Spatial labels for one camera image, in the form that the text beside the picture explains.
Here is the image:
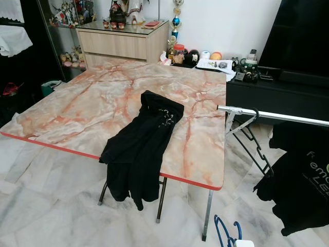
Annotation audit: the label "white lace cloth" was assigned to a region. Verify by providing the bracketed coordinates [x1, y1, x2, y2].
[0, 25, 34, 58]
[0, 0, 25, 24]

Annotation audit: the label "light wooden cabinet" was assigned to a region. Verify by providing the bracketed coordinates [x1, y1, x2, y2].
[76, 20, 170, 70]

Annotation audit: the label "black TV console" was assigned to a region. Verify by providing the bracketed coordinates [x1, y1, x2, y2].
[225, 64, 329, 124]

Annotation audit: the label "colourful toy model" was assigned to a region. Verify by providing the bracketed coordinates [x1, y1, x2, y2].
[50, 0, 97, 27]

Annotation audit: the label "red-lid snack jar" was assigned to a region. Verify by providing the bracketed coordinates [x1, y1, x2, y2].
[172, 44, 187, 65]

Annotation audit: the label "white tissue pack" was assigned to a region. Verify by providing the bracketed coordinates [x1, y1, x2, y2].
[158, 51, 173, 66]

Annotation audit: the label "gold and blue trophy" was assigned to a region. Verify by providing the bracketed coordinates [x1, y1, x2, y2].
[170, 0, 184, 44]

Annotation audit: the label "dark teapot figurine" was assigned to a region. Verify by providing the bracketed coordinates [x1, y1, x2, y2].
[109, 2, 127, 24]

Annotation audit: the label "small red pots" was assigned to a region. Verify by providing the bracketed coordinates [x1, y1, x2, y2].
[103, 20, 126, 30]

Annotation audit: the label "black flat television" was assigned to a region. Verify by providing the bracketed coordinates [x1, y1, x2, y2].
[257, 0, 329, 78]

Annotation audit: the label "blue plastic hanger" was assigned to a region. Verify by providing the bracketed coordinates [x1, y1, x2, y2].
[232, 221, 243, 242]
[214, 215, 230, 247]

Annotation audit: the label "black plush toy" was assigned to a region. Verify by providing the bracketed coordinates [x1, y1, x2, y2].
[185, 49, 202, 66]

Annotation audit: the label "black glass display cabinet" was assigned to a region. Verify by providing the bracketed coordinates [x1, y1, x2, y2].
[0, 0, 87, 127]

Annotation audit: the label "dark red bag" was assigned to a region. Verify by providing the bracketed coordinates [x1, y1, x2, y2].
[2, 82, 25, 97]

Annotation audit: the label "black electronic gadgets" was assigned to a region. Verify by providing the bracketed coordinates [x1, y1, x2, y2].
[234, 56, 281, 84]

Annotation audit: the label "plain black garment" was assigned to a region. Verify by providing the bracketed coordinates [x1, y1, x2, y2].
[99, 90, 185, 211]

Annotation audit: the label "small shelf figurines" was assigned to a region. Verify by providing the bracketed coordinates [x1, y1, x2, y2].
[59, 46, 85, 70]

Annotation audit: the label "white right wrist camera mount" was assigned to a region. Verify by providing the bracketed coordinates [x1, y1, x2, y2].
[234, 239, 255, 247]

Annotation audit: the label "marble top folding table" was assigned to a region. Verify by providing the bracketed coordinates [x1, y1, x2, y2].
[0, 58, 228, 242]

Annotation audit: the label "black plastic hanger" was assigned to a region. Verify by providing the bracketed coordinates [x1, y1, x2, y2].
[229, 107, 274, 177]

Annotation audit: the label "white statue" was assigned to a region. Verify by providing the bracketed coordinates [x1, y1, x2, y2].
[126, 0, 145, 25]

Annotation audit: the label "black T-shirt green logo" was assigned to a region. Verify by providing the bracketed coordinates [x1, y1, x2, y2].
[253, 122, 329, 236]

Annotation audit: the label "white paper stack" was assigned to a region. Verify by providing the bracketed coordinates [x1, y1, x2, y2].
[195, 58, 237, 82]

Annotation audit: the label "silver metal clothes rack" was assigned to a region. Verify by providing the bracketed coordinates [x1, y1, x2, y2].
[217, 104, 329, 138]

